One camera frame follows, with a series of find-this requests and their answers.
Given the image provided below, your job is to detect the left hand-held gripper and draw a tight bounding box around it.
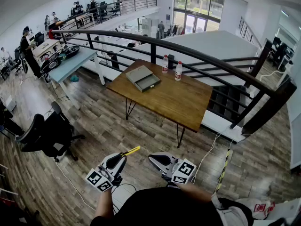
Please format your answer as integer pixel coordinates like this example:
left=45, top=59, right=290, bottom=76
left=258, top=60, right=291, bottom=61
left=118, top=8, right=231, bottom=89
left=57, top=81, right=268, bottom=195
left=85, top=152, right=128, bottom=193

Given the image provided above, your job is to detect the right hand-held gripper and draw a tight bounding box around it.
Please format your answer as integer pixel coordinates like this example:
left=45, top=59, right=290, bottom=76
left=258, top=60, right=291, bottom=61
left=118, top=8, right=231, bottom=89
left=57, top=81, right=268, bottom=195
left=148, top=152, right=197, bottom=185

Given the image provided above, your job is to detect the yellow pen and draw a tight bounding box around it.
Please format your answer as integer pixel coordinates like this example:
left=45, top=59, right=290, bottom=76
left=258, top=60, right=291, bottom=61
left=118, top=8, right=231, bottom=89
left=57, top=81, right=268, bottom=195
left=121, top=145, right=141, bottom=157

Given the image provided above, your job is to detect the grey drawer box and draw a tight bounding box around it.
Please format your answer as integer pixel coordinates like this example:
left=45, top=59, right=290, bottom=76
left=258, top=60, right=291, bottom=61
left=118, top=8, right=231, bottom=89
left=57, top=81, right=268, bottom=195
left=125, top=65, right=161, bottom=93

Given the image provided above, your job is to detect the grey shoulder bag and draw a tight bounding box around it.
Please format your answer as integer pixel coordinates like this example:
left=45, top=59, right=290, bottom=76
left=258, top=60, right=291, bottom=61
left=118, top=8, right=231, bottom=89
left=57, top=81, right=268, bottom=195
left=210, top=193, right=250, bottom=226

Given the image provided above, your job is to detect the person's right forearm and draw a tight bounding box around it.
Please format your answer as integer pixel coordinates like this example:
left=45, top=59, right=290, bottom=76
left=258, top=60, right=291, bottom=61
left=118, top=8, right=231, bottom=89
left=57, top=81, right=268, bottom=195
left=173, top=182, right=213, bottom=203

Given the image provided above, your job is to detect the person's left forearm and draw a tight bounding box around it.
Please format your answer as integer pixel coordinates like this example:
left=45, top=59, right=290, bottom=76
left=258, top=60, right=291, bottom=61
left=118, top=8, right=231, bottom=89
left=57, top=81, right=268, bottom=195
left=94, top=189, right=114, bottom=219

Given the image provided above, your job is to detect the black hairpin table leg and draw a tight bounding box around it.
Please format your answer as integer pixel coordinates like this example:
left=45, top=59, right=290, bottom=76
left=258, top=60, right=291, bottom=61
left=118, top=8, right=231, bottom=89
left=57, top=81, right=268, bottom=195
left=125, top=97, right=137, bottom=121
left=176, top=123, right=187, bottom=149

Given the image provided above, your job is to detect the person's black shirt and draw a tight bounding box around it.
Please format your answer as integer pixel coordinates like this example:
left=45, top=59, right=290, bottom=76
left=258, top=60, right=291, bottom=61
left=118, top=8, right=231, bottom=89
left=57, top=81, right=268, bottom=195
left=90, top=186, right=254, bottom=226

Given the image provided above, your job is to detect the yellow black striped tape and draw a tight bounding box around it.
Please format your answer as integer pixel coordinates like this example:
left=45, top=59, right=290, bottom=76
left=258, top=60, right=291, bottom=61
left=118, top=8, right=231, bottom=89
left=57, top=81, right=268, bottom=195
left=215, top=148, right=231, bottom=194

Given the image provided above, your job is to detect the black office chair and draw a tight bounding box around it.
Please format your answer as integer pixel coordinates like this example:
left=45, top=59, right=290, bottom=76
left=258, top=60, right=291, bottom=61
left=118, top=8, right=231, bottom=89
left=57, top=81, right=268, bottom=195
left=15, top=101, right=86, bottom=163
left=13, top=46, right=26, bottom=76

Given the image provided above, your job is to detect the red-capped water bottle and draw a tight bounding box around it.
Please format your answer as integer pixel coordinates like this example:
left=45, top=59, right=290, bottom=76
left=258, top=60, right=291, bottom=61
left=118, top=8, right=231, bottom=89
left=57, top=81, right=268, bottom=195
left=174, top=61, right=183, bottom=81
left=161, top=54, right=169, bottom=74

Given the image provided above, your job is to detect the white bag with red print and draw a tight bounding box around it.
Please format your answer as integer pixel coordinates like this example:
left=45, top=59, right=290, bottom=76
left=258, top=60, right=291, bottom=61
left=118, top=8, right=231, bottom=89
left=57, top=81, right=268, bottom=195
left=236, top=198, right=276, bottom=220

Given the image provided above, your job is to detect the light blue table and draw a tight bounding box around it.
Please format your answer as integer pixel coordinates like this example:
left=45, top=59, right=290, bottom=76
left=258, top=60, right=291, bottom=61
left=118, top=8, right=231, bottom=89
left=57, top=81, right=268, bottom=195
left=48, top=46, right=106, bottom=111

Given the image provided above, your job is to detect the black and white machine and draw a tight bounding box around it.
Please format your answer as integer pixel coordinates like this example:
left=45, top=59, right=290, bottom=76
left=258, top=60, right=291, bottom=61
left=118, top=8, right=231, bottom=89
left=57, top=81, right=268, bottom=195
left=39, top=52, right=63, bottom=84

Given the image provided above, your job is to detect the wooden table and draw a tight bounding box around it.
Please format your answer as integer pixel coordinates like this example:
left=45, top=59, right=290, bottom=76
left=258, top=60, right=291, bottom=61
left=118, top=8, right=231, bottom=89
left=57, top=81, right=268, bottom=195
left=51, top=29, right=298, bottom=136

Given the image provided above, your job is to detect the black oval tray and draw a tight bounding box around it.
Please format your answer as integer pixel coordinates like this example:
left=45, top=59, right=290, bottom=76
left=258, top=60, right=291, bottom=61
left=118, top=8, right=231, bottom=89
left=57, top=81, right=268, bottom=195
left=61, top=45, right=81, bottom=59

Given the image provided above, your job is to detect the white table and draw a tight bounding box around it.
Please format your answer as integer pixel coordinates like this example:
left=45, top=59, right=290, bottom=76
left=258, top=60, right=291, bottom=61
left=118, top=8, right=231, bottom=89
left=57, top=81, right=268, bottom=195
left=258, top=196, right=301, bottom=226

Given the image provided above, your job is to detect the beige wooden desk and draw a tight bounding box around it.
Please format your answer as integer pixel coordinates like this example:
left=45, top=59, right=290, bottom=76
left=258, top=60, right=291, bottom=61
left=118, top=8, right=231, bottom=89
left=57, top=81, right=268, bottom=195
left=32, top=39, right=63, bottom=65

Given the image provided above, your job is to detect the black metal railing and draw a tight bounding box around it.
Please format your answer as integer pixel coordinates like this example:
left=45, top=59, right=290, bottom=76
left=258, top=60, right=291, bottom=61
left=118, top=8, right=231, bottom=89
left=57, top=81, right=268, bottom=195
left=50, top=0, right=158, bottom=36
left=238, top=16, right=263, bottom=49

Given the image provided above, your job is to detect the large glass window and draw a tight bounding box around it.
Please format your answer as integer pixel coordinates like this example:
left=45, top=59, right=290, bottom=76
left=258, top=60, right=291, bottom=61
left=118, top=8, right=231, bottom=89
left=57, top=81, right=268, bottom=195
left=173, top=0, right=225, bottom=34

